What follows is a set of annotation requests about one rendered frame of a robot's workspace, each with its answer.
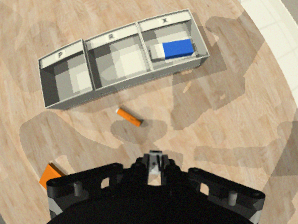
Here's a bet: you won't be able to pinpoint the blue and white eraser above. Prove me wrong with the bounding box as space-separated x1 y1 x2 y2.
149 39 194 62

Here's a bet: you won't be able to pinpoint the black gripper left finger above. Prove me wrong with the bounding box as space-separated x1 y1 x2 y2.
46 153 150 219

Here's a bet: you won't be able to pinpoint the grey three-compartment bin rack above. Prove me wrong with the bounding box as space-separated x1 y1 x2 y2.
38 8 210 110

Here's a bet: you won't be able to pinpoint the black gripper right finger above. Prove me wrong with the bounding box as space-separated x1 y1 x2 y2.
161 154 266 224

